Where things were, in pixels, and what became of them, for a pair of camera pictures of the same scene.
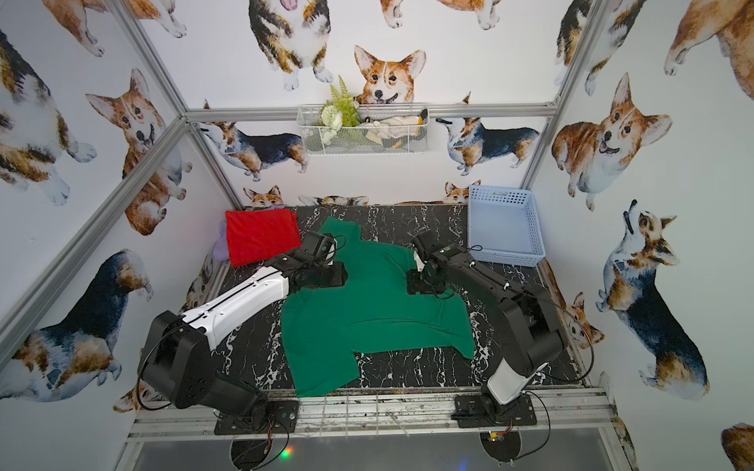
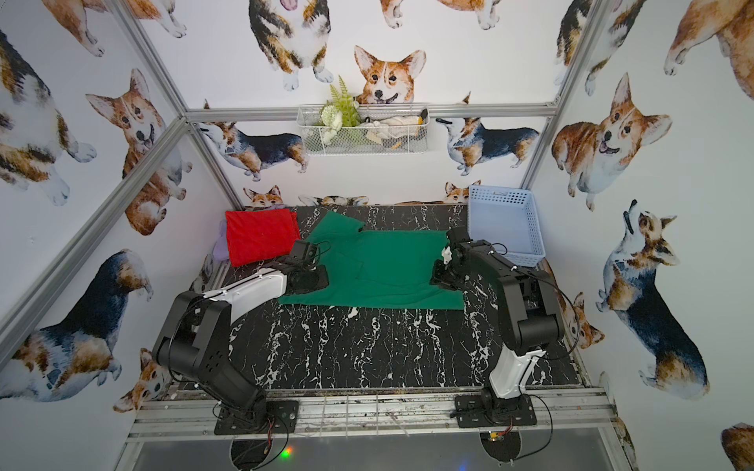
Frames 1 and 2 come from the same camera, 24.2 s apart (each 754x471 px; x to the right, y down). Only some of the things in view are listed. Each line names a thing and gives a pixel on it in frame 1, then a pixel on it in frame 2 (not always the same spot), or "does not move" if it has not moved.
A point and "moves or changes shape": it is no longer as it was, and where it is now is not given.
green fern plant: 341,110 does not move
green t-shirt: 325,327 moves or changes shape
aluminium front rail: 568,416 does not move
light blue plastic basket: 504,226 does not move
